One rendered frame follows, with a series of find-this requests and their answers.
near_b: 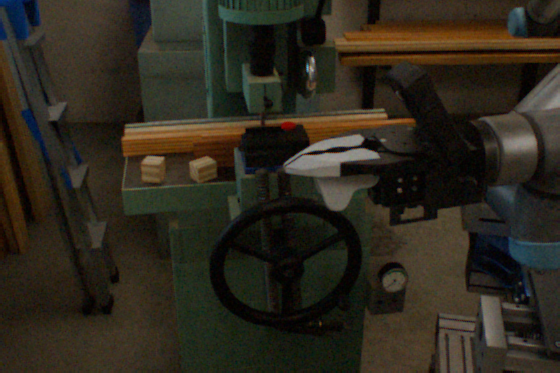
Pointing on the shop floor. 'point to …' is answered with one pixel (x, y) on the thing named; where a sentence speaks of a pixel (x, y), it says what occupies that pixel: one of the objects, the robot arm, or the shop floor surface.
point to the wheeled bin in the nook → (141, 12)
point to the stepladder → (23, 42)
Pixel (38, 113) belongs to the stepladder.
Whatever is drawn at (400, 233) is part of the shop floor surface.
